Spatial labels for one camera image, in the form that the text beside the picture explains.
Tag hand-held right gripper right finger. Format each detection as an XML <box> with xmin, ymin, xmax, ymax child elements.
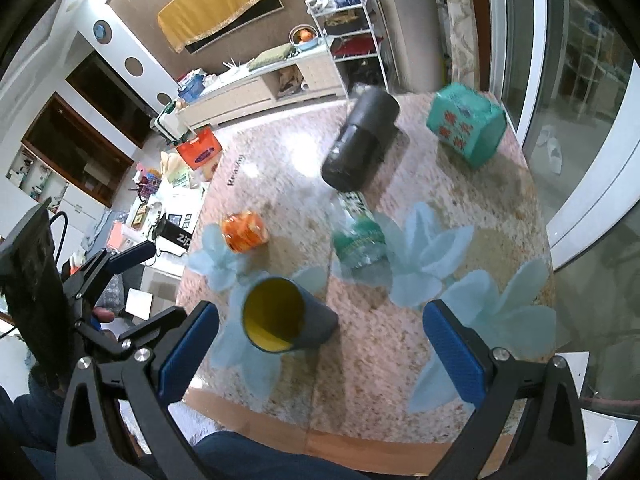
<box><xmin>422</xmin><ymin>299</ymin><xmax>587</xmax><ymax>480</ymax></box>

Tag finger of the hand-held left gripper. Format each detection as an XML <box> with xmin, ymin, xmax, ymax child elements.
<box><xmin>75</xmin><ymin>308</ymin><xmax>189</xmax><ymax>352</ymax></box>
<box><xmin>62</xmin><ymin>241</ymin><xmax>157</xmax><ymax>307</ymax></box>

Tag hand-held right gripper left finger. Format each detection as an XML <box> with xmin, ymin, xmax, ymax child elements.
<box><xmin>56</xmin><ymin>301</ymin><xmax>219</xmax><ymax>480</ymax></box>

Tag dark blue cup yellow inside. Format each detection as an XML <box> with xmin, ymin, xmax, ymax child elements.
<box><xmin>241</xmin><ymin>276</ymin><xmax>339</xmax><ymax>356</ymax></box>

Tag white paper sheet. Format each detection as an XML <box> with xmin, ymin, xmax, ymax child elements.
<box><xmin>125</xmin><ymin>288</ymin><xmax>155</xmax><ymax>320</ymax></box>

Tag black printed box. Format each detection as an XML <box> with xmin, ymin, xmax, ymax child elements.
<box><xmin>152</xmin><ymin>220</ymin><xmax>193</xmax><ymax>256</ymax></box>

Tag orange drink can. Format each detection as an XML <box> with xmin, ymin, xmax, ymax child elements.
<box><xmin>221</xmin><ymin>211</ymin><xmax>271</xmax><ymax>253</ymax></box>

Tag person's right leg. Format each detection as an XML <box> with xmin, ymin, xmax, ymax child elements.
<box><xmin>192</xmin><ymin>430</ymin><xmax>383</xmax><ymax>480</ymax></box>

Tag person's leg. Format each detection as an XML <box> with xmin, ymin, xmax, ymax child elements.
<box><xmin>192</xmin><ymin>430</ymin><xmax>383</xmax><ymax>480</ymax></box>
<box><xmin>0</xmin><ymin>385</ymin><xmax>68</xmax><ymax>480</ymax></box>

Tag orange plastic bag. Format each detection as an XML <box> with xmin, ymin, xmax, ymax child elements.
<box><xmin>176</xmin><ymin>127</ymin><xmax>222</xmax><ymax>170</ymax></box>

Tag person's left leg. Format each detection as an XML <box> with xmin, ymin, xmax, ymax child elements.
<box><xmin>0</xmin><ymin>385</ymin><xmax>68</xmax><ymax>480</ymax></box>

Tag clear bottle green label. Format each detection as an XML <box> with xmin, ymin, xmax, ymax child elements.
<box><xmin>330</xmin><ymin>190</ymin><xmax>397</xmax><ymax>286</ymax></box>

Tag blue storage box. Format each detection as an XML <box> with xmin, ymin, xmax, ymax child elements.
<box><xmin>178</xmin><ymin>77</ymin><xmax>207</xmax><ymax>105</ymax></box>

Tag white low cabinet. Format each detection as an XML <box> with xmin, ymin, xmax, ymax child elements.
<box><xmin>180</xmin><ymin>50</ymin><xmax>348</xmax><ymax>128</ymax></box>

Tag teal printed box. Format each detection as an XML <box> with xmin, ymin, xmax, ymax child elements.
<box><xmin>426</xmin><ymin>82</ymin><xmax>506</xmax><ymax>170</ymax></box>

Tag white slippers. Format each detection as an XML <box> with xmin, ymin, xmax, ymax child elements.
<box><xmin>532</xmin><ymin>125</ymin><xmax>565</xmax><ymax>175</ymax></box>

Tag black cylindrical flask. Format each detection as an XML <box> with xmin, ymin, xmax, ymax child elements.
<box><xmin>320</xmin><ymin>87</ymin><xmax>401</xmax><ymax>192</ymax></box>

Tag green cushion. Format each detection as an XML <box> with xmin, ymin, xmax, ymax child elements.
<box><xmin>248</xmin><ymin>44</ymin><xmax>292</xmax><ymax>69</ymax></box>

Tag yellow cloth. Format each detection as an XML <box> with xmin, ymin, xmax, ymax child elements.
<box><xmin>157</xmin><ymin>0</ymin><xmax>285</xmax><ymax>54</ymax></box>

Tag bowl of fruit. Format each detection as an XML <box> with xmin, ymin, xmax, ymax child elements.
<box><xmin>288</xmin><ymin>25</ymin><xmax>321</xmax><ymax>52</ymax></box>

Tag patterned curtain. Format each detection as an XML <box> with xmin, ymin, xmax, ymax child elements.
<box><xmin>440</xmin><ymin>0</ymin><xmax>481</xmax><ymax>92</ymax></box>

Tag black cable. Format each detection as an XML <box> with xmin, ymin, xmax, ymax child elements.
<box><xmin>49</xmin><ymin>211</ymin><xmax>71</xmax><ymax>272</ymax></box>

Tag white sliding door frame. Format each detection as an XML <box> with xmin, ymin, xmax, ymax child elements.
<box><xmin>482</xmin><ymin>0</ymin><xmax>640</xmax><ymax>272</ymax></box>

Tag white wire rack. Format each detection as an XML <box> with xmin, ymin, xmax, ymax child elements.
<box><xmin>306</xmin><ymin>0</ymin><xmax>400</xmax><ymax>98</ymax></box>

